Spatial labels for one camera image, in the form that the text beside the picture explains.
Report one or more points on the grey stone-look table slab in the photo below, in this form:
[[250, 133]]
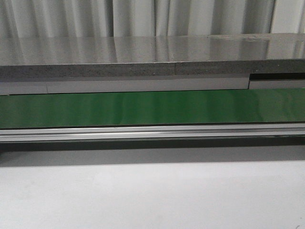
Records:
[[40, 59]]

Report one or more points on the green conveyor belt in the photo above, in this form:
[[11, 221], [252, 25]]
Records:
[[152, 108]]

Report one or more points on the white pleated curtain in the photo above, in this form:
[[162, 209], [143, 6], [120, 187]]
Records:
[[118, 18]]

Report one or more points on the aluminium conveyor front rail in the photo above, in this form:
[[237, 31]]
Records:
[[151, 132]]

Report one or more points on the grey rear side rail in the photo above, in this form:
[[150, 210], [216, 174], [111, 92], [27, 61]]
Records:
[[144, 85]]

